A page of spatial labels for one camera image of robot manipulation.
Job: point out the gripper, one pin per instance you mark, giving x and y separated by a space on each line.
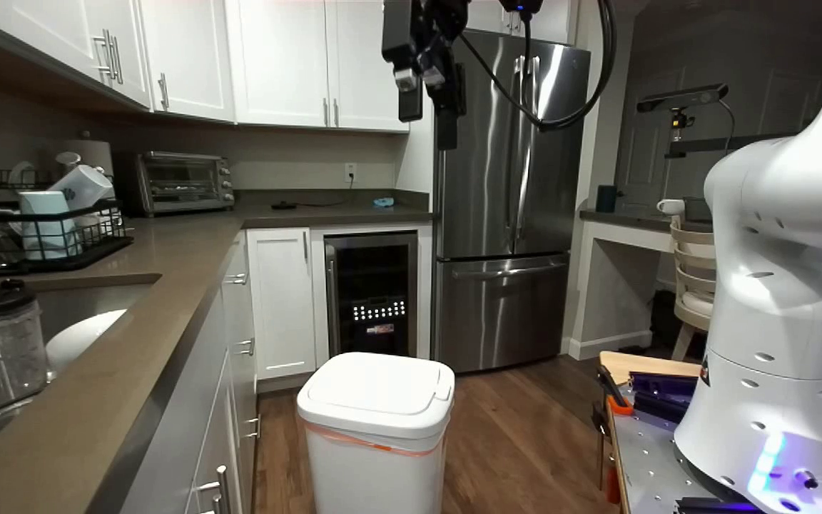
398 25

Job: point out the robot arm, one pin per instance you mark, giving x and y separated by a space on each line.
775 307

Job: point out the white trash bin lid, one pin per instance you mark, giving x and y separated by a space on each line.
375 392

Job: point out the orange trash bag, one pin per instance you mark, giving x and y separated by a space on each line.
382 447

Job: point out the white trash bin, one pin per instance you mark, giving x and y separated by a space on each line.
375 457

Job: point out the blue cloth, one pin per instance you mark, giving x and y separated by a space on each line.
383 202

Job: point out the stainless steel refrigerator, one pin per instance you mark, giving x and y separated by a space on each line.
504 228

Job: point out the row of white upper cabinets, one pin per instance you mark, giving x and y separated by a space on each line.
275 57

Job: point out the row of white cabinets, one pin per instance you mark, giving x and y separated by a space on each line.
229 357
275 57

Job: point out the dark cup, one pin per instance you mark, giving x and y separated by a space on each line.
606 198

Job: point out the black wine cooler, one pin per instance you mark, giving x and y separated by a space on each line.
372 300

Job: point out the white desk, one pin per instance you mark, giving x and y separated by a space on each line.
618 235

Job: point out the white cabinet door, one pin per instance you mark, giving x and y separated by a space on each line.
281 303

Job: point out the silver toaster oven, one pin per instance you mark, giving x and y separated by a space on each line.
183 182

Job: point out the white cup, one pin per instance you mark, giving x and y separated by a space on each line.
671 207

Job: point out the white wooden chair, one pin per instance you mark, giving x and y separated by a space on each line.
693 285

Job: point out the row of white lower cabinets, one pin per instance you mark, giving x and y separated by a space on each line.
229 357

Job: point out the orange and black clamp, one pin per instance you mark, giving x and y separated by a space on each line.
614 396

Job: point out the white mug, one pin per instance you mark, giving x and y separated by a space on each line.
83 185

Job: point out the black box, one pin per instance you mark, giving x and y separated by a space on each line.
664 396

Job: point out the kitchen sink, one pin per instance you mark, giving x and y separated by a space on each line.
90 300

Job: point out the pale blue plastic container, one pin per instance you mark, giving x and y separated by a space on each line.
47 221

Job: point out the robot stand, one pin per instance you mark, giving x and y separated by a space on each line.
643 457

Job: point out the wall socket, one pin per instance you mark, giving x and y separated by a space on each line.
349 172

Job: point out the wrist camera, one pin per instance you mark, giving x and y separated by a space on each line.
521 6

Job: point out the camera on mount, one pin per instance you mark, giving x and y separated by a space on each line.
682 98

